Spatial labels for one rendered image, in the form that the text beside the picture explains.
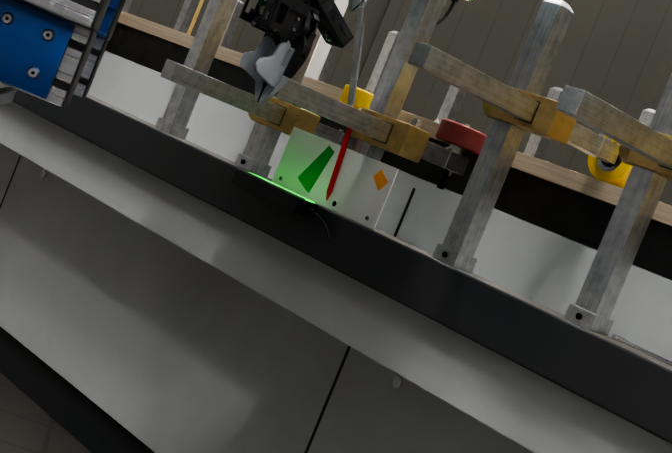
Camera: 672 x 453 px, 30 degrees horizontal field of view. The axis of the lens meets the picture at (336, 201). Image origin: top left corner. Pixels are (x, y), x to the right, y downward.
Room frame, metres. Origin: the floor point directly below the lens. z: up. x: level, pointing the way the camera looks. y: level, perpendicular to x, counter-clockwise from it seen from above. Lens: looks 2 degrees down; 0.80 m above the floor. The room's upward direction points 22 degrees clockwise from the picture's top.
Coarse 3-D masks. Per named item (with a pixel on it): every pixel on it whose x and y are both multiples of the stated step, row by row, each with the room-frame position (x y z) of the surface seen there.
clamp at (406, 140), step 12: (360, 108) 2.02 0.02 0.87; (384, 120) 1.96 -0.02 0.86; (396, 120) 1.94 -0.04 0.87; (396, 132) 1.93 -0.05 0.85; (408, 132) 1.92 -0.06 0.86; (420, 132) 1.94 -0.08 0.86; (372, 144) 1.96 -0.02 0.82; (384, 144) 1.94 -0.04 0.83; (396, 144) 1.93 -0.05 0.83; (408, 144) 1.93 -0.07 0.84; (420, 144) 1.94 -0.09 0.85; (408, 156) 1.93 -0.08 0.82; (420, 156) 1.95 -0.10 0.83
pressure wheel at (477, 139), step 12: (444, 120) 2.06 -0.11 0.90; (444, 132) 2.05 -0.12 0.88; (456, 132) 2.04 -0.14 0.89; (468, 132) 2.04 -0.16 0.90; (480, 132) 2.05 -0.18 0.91; (456, 144) 2.04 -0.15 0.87; (468, 144) 2.04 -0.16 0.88; (480, 144) 2.05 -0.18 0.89; (444, 168) 2.07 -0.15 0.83; (444, 180) 2.07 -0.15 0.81
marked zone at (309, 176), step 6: (324, 150) 2.03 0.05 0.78; (330, 150) 2.02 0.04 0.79; (318, 156) 2.04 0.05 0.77; (324, 156) 2.03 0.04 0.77; (330, 156) 2.02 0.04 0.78; (312, 162) 2.04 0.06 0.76; (318, 162) 2.03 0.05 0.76; (324, 162) 2.02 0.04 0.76; (306, 168) 2.05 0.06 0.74; (312, 168) 2.04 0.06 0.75; (318, 168) 2.03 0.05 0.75; (300, 174) 2.05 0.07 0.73; (306, 174) 2.04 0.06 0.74; (312, 174) 2.04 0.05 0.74; (318, 174) 2.03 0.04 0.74; (300, 180) 2.05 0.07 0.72; (306, 180) 2.04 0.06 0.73; (312, 180) 2.03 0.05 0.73; (306, 186) 2.04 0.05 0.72; (312, 186) 2.03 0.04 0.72
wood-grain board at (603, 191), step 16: (128, 16) 2.91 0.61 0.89; (160, 32) 2.81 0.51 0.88; (176, 32) 2.77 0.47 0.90; (224, 48) 2.63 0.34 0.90; (304, 80) 2.44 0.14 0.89; (336, 96) 2.36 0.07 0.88; (400, 112) 2.24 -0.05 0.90; (432, 128) 2.18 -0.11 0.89; (448, 144) 2.16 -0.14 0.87; (528, 160) 2.02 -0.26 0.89; (544, 176) 1.99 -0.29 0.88; (560, 176) 1.97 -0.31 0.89; (576, 176) 1.95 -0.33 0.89; (592, 192) 1.92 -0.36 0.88; (608, 192) 1.90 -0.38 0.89; (656, 208) 1.84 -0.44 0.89
